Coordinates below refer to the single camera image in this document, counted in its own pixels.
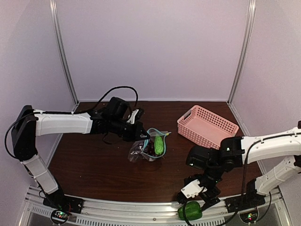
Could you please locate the clear zip top bag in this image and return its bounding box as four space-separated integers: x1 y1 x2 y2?
128 128 172 162

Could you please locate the left camera cable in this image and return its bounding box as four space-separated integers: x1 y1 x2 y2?
4 86 139 160

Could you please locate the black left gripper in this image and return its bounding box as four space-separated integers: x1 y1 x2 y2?
110 117 150 142

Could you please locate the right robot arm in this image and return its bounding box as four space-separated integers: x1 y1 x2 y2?
177 125 301 213

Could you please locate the right aluminium frame post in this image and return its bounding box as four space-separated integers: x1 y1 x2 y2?
227 0 256 105

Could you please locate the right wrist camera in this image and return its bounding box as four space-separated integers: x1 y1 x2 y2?
176 177 207 204

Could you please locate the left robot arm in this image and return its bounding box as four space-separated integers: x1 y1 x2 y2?
8 97 150 209

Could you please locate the aluminium frame post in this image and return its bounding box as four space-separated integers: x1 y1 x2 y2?
49 0 79 105
227 0 256 105

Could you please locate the front aluminium rail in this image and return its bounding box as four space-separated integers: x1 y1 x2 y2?
17 186 292 226

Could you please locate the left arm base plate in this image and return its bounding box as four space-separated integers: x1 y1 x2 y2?
43 191 84 214

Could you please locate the pink perforated plastic basket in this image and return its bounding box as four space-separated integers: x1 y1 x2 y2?
177 105 239 149

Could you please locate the left aluminium frame post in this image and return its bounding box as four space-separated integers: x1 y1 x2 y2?
49 0 79 105

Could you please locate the right camera cable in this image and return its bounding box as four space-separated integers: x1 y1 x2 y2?
183 138 266 226

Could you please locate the camera cable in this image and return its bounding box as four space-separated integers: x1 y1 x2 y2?
183 138 266 226
4 86 139 160

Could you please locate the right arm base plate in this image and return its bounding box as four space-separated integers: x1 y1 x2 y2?
224 194 266 213

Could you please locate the dark red grape bunch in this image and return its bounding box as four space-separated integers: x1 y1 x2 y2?
130 141 156 156

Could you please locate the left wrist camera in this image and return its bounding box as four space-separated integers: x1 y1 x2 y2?
127 108 144 124

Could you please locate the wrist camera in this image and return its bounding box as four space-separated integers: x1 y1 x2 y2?
176 177 207 204
127 108 144 124

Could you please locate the green chayote squash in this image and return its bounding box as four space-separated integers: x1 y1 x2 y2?
185 201 203 221

